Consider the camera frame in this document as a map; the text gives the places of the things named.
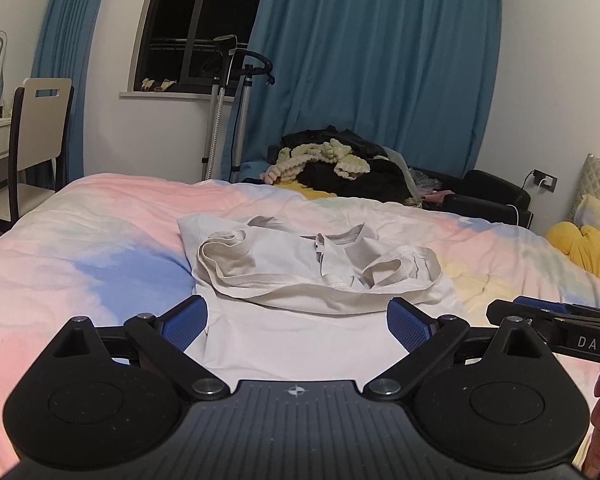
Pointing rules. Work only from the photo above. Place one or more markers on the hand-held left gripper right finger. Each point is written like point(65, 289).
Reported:
point(410, 325)

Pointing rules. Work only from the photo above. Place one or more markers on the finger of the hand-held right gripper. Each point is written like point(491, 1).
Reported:
point(497, 310)
point(540, 302)

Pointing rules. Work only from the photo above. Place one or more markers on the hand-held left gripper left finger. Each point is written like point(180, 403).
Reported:
point(185, 322)

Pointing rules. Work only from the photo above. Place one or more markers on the white t-shirt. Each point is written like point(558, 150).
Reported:
point(290, 260)

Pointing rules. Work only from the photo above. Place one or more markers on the pile of dark clothes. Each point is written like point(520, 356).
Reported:
point(360, 185)

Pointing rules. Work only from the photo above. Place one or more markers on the yellow plush toy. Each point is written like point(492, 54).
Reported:
point(590, 255)

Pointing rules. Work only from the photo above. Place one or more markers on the black armchair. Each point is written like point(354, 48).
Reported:
point(490, 195)

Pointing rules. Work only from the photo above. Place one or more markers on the pastel pink blue blanket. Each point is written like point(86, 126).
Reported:
point(105, 220)

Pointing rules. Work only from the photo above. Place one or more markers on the yellow cloth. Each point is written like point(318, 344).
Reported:
point(310, 191)

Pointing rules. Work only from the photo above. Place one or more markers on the pale green fluffy garment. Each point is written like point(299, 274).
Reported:
point(300, 157)

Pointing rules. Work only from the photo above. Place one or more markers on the standing garment steamer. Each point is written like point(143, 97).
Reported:
point(243, 125)

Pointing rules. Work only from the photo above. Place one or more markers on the pale glove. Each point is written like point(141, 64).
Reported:
point(166, 85)
point(148, 85)

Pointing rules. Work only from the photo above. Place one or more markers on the wide blue curtain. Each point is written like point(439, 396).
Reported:
point(370, 60)

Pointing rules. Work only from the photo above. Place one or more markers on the narrow blue curtain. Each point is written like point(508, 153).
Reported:
point(65, 35)

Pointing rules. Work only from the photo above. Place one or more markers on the dark framed window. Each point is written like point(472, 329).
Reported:
point(180, 10)

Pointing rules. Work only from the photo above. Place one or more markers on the dark wall socket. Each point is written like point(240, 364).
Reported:
point(550, 181)

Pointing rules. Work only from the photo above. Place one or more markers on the white chair with dark frame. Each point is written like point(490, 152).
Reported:
point(37, 130)

